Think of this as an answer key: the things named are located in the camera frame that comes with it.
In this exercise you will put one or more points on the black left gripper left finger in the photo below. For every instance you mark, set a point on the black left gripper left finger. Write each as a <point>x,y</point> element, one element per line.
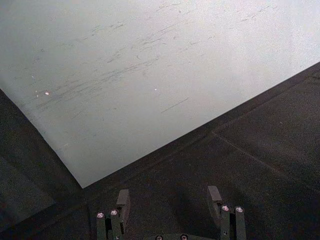
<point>117,220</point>

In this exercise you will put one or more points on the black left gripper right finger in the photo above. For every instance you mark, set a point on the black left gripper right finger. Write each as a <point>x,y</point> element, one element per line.
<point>226,220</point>

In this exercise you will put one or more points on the black table cloth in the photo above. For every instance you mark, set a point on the black table cloth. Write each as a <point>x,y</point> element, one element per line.
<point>225,175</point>

